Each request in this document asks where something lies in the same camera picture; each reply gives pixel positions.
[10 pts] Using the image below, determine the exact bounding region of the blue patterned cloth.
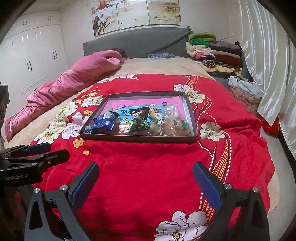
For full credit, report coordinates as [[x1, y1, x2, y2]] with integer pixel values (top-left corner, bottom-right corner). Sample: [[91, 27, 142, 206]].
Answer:
[[147, 53, 175, 59]]

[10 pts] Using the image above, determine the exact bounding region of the pink Chinese workbook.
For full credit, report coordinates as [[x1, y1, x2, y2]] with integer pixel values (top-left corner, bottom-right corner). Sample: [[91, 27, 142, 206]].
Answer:
[[100, 95, 188, 135]]

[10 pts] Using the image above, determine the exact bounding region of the clear flaky pastry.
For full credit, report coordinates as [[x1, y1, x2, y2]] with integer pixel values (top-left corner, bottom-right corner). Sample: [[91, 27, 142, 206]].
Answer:
[[160, 118, 191, 136]]

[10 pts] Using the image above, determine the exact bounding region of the red floral blanket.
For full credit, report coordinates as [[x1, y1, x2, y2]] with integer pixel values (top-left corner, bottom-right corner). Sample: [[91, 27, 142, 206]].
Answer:
[[34, 74, 275, 240]]

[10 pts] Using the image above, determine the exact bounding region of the yellow snack bar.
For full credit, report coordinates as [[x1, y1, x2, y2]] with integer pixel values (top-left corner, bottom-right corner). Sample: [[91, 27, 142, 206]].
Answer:
[[149, 106, 165, 124]]

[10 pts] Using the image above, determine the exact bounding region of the white wardrobe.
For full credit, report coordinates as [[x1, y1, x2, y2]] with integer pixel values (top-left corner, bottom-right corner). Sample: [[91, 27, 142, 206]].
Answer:
[[1, 11, 69, 118]]

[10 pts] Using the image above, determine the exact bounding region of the black green pea snack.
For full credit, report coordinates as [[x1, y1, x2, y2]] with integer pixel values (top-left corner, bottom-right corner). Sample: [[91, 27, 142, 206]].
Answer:
[[129, 107, 151, 135]]

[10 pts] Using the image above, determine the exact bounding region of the cream satin curtain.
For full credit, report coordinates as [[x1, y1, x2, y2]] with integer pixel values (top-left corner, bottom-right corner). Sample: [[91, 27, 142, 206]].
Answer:
[[238, 1, 295, 155]]

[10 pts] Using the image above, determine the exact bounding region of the clear reddish pastry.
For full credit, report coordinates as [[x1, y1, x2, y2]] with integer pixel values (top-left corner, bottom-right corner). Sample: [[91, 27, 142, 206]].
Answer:
[[164, 103, 180, 118]]

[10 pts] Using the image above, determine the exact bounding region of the pink quilt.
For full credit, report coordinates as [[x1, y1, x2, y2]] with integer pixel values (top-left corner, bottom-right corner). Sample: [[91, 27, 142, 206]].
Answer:
[[4, 50, 123, 142]]

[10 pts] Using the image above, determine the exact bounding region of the Snickers chocolate bar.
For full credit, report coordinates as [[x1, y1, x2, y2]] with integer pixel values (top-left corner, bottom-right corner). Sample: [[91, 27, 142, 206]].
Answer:
[[85, 126, 93, 134]]

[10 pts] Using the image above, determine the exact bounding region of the blue snack pack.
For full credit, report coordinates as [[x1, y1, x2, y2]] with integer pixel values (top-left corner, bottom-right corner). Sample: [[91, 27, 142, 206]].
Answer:
[[88, 111, 119, 134]]

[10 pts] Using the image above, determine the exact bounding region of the beige bed sheet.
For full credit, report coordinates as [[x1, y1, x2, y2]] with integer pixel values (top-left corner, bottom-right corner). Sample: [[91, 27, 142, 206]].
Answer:
[[4, 56, 213, 148]]

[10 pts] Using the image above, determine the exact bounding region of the stack of folded clothes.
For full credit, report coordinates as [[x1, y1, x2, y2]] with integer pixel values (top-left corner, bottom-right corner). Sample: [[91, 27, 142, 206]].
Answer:
[[186, 32, 243, 79]]

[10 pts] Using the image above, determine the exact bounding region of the pale blue crumpled cloth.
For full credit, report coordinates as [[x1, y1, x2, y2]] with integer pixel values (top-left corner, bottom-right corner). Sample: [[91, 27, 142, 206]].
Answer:
[[228, 75, 263, 98]]

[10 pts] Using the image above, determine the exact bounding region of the dark shallow tray box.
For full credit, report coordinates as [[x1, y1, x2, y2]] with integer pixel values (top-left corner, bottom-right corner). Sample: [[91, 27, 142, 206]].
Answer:
[[80, 91, 197, 144]]

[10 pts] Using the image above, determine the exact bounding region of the round cake green label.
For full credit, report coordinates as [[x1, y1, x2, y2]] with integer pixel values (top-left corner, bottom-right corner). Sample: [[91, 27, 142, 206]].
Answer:
[[148, 123, 162, 136]]

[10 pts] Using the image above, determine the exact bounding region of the orange packaged cake snack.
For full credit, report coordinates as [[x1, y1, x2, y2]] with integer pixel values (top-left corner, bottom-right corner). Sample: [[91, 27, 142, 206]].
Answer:
[[114, 121, 133, 135]]

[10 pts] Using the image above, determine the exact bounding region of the grey headboard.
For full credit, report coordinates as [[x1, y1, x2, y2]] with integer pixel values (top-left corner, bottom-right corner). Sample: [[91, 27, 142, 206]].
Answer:
[[83, 26, 192, 58]]

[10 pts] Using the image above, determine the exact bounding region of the floral wall painting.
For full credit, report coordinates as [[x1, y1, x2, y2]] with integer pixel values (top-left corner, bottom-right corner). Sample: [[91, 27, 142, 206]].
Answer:
[[91, 0, 181, 37]]

